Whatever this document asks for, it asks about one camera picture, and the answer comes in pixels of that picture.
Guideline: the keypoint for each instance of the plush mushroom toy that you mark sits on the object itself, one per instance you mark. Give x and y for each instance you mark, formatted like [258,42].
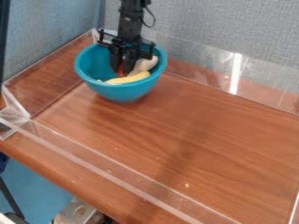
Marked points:
[142,65]

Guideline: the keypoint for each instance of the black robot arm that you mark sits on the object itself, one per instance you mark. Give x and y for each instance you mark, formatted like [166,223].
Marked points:
[131,20]

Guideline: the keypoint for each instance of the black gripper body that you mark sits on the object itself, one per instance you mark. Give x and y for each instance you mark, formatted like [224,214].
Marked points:
[142,45]

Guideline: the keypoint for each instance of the clear acrylic barrier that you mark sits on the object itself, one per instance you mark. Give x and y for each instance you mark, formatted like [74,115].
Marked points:
[200,153]

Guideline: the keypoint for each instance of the yellow plush banana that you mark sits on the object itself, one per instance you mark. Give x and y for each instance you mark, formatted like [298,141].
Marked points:
[130,79]

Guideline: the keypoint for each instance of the dark foreground pole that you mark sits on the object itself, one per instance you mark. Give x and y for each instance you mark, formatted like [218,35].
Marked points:
[4,17]

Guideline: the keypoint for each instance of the black stand leg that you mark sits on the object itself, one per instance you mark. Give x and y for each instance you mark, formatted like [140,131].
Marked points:
[16,215]

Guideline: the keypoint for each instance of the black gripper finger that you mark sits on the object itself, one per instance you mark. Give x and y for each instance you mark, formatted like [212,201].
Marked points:
[116,54]
[131,57]

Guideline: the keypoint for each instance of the white object under table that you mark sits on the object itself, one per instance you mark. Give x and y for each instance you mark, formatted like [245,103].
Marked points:
[79,213]

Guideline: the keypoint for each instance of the blue plastic bowl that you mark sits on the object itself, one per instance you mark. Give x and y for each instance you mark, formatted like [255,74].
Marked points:
[94,70]

